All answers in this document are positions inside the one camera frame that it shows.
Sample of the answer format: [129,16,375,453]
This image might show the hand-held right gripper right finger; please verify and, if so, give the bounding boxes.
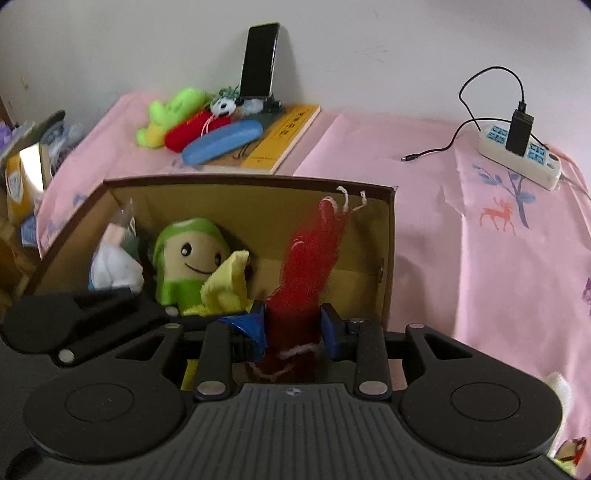
[320,302,478,401]

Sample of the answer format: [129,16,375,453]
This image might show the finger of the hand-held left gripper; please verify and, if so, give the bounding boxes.
[58,288,178,367]

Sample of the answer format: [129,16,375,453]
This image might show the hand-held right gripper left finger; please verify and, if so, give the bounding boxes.
[113,300,269,401]

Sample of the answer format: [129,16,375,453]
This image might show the yellow cloth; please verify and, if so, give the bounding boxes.
[199,249,254,317]

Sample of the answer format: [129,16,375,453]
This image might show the red mesh sponge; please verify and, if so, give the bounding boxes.
[252,187,370,384]

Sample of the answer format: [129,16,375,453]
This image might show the brown cardboard box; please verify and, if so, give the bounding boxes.
[28,175,398,333]

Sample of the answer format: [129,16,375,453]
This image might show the green hooded plush doll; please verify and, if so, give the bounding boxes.
[148,218,232,317]

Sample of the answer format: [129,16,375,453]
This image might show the yellow carton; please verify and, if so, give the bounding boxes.
[4,142,47,222]

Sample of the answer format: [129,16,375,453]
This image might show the pink printed bedsheet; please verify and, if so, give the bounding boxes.
[34,90,591,476]

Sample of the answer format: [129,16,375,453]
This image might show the blue glasses case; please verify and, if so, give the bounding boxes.
[181,119,263,166]

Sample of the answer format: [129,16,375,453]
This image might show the blue white cloth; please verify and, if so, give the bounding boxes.
[39,111,86,176]

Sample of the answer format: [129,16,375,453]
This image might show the yellow book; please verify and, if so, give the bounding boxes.
[203,104,321,176]

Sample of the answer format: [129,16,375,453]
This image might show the red plush toy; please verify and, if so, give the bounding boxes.
[165,110,232,152]

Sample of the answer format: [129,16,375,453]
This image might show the green plush toy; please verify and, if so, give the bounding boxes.
[135,88,208,149]

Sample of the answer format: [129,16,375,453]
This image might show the small panda plush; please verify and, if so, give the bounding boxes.
[210,85,243,118]

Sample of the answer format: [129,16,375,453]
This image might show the black phone stand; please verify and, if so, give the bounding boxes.
[242,92,284,116]

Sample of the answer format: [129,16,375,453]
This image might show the white power strip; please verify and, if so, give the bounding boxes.
[476,124,563,191]

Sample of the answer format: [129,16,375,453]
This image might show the black smartphone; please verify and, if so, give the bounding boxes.
[239,21,281,99]

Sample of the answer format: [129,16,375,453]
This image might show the black charger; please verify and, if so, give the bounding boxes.
[505,100,535,158]

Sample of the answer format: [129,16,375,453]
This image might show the black charging cable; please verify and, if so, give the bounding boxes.
[401,67,527,162]

